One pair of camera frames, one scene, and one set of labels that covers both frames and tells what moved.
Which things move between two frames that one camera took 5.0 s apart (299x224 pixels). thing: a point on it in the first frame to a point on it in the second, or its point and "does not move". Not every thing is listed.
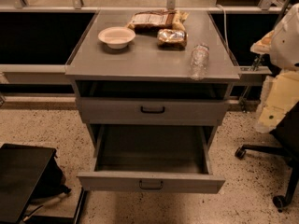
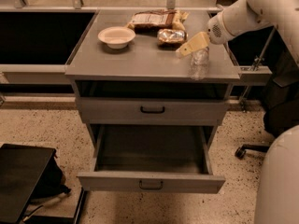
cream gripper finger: [279, 95] to [218, 35]
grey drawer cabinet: [133, 92] does not move
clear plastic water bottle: [199, 62] does not move
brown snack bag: [150, 21] does not move
